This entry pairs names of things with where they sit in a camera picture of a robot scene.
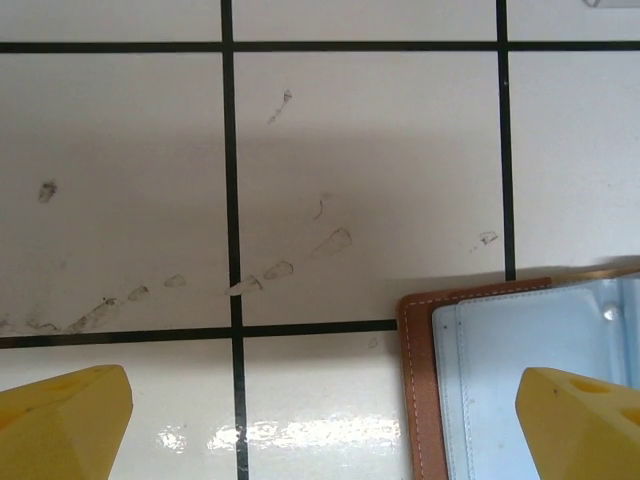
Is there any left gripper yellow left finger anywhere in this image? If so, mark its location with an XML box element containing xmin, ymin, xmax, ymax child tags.
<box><xmin>0</xmin><ymin>364</ymin><xmax>134</xmax><ymax>480</ymax></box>

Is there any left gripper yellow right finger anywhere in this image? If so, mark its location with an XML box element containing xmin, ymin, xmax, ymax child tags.
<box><xmin>516</xmin><ymin>366</ymin><xmax>640</xmax><ymax>480</ymax></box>

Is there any brown leather card holder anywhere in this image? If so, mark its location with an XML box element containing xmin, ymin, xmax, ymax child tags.
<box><xmin>397</xmin><ymin>267</ymin><xmax>640</xmax><ymax>480</ymax></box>

